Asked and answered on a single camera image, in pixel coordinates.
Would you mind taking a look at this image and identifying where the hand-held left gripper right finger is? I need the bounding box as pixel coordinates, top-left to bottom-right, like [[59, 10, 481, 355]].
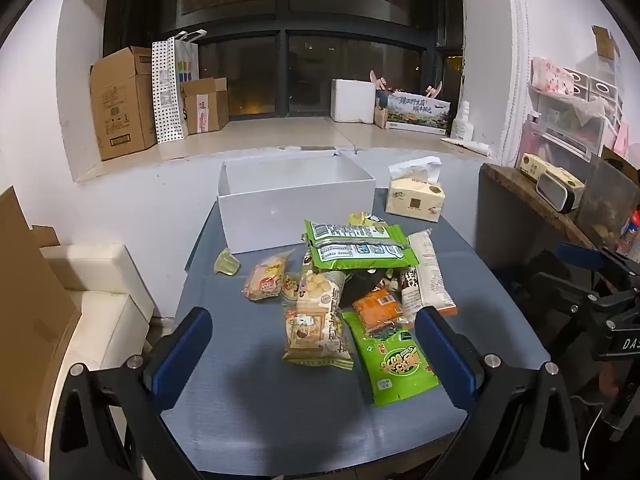
[[414, 305, 581, 480]]

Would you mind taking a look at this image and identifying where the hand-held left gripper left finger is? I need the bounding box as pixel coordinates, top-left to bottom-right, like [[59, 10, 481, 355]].
[[50, 306, 213, 480]]

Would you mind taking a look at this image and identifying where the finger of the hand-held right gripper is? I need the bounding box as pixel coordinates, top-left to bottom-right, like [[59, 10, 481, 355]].
[[559, 241, 626, 273], [530, 260, 601, 313]]

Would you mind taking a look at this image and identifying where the lime green seaweed packet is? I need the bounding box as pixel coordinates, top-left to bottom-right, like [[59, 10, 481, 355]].
[[342, 310, 441, 407]]

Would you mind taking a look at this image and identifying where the white and black snack packet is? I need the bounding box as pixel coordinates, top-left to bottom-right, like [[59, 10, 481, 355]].
[[398, 266, 426, 323]]

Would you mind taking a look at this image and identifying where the orange snack packet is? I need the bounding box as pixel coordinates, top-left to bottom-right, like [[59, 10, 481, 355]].
[[351, 287, 405, 337]]

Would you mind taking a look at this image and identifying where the long white snack packet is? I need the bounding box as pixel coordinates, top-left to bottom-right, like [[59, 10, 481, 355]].
[[406, 228, 458, 317]]

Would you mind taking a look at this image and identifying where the yellow jelly cup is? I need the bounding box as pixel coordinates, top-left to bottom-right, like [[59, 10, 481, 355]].
[[212, 248, 242, 277]]

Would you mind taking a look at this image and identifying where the round flatbread packet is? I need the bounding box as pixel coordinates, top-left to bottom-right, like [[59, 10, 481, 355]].
[[242, 251, 297, 302]]

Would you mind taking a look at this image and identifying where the beige cartoon snack packet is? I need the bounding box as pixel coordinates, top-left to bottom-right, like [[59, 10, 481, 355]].
[[281, 307, 355, 372]]

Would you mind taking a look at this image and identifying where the green snack packet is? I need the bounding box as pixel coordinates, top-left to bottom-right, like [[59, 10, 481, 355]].
[[303, 219, 407, 246], [305, 240, 420, 273]]

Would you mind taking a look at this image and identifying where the beige chip packet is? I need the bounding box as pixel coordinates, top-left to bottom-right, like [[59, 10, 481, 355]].
[[296, 267, 347, 313]]

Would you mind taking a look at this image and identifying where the small green-white snack packet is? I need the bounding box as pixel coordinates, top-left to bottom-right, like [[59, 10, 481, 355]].
[[348, 211, 388, 227]]

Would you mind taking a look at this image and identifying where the white cardboard box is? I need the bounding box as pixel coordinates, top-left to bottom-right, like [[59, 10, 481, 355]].
[[216, 150, 377, 255]]

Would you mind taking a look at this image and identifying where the red capped can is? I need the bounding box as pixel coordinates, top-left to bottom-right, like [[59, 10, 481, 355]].
[[617, 210, 640, 257]]

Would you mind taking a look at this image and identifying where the clear plastic container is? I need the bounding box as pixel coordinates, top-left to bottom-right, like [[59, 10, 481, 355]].
[[574, 152, 640, 251]]

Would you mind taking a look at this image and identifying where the white and grey speaker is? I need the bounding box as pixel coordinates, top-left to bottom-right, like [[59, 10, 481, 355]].
[[536, 174, 580, 214]]

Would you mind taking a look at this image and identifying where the dark wooden side table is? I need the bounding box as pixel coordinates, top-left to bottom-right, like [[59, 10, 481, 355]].
[[479, 162, 601, 273]]

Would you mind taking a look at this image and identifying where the cream sofa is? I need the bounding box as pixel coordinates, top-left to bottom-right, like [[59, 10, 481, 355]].
[[40, 242, 156, 461]]

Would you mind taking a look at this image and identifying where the clear plastic drawer organizer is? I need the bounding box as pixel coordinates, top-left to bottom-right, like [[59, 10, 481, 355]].
[[530, 55, 626, 161]]

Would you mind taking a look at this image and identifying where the flat cardboard sheet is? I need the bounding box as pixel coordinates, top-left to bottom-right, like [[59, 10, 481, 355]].
[[0, 185, 83, 461]]

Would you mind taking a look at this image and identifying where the cream tissue pack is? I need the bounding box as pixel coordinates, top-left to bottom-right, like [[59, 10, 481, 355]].
[[385, 156, 446, 223]]

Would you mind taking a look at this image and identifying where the white plastic bottle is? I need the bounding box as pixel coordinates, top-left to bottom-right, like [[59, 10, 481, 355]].
[[451, 101, 475, 141]]

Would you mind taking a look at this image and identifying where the pink floral pouch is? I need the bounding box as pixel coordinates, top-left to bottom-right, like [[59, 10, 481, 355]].
[[530, 57, 576, 96]]

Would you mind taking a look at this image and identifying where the brown paper tag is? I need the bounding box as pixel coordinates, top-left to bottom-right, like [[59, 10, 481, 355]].
[[592, 25, 621, 58]]

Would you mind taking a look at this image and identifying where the landscape printed carton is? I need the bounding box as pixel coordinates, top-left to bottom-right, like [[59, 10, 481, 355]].
[[386, 91, 452, 135]]

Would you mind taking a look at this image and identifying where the dotted white paper bag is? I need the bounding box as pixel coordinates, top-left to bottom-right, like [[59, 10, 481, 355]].
[[151, 37, 188, 145]]

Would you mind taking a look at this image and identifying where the small open cardboard box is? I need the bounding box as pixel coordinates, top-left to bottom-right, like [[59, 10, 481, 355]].
[[181, 77, 231, 136]]

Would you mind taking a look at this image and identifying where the large cardboard box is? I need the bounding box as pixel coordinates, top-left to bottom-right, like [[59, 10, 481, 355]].
[[90, 46, 158, 162]]

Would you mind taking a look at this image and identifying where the white foam box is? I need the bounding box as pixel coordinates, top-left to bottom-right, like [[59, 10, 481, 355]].
[[331, 78, 377, 124]]

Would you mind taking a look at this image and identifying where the dark framed window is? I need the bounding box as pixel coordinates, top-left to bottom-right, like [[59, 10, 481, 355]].
[[102, 0, 466, 121]]

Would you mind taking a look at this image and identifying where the white bag with coloured squares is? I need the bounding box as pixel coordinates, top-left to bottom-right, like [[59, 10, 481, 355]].
[[174, 30, 201, 136]]

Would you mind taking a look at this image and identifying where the white cable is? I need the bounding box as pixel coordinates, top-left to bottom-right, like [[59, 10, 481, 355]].
[[570, 394, 607, 461]]

